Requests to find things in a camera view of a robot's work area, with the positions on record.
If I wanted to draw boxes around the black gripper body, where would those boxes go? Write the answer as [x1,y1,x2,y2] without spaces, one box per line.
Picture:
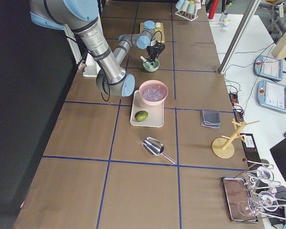
[146,42,165,59]

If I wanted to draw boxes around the white plastic spoon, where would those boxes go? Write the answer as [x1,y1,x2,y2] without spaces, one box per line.
[140,56,147,63]

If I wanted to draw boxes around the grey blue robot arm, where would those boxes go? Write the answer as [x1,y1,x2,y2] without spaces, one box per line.
[113,21,165,72]
[30,0,135,97]

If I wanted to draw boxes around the mint green bowl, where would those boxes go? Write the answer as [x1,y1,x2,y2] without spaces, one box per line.
[143,59,160,72]

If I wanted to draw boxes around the pink bowl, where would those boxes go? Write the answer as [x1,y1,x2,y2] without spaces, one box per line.
[139,80,168,106]

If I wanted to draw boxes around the pile of clear ice cubes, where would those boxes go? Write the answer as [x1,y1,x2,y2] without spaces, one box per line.
[142,86,166,102]

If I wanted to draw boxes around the metal ice scoop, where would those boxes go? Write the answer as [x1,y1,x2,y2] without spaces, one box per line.
[142,137,176,165]

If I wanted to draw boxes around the bamboo cutting board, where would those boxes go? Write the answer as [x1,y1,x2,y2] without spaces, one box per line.
[139,22,166,43]

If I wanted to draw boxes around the cream rectangular tray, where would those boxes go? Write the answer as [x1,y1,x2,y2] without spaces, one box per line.
[130,90,164,127]

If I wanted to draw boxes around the pastel cups on rack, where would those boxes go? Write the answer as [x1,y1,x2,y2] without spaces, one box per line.
[175,0,197,14]

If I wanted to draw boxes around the green lime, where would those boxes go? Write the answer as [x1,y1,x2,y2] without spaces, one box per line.
[134,110,149,122]

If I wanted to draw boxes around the folded grey cloth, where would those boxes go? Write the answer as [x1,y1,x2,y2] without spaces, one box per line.
[201,110,221,129]

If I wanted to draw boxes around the power strip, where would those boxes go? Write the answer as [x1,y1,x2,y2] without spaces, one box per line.
[229,92,245,123]

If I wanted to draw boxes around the teach pendant far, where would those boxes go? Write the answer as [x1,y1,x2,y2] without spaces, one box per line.
[254,55,283,81]

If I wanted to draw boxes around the teach pendant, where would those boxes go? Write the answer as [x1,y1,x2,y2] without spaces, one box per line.
[257,80,286,114]
[254,55,283,81]

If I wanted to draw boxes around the wooden cup stand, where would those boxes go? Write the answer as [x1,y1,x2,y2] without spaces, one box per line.
[212,118,259,159]

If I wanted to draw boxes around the teach pendant near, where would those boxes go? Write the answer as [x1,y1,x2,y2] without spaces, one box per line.
[257,80,286,114]

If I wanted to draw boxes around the black tray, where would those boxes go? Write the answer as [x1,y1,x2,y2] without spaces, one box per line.
[221,177,259,223]

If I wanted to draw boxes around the wine glass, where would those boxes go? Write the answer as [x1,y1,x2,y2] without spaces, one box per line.
[237,191,286,217]
[236,165,281,191]

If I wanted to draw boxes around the wine glass near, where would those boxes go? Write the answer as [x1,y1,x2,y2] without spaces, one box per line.
[237,191,286,217]

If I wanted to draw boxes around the white wire rack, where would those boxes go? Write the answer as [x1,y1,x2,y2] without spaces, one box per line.
[174,10,199,21]

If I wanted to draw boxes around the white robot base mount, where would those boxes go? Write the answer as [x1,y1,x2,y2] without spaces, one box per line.
[83,53,101,77]

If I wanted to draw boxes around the aluminium frame post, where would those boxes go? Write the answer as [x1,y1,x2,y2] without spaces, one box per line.
[218,0,261,74]

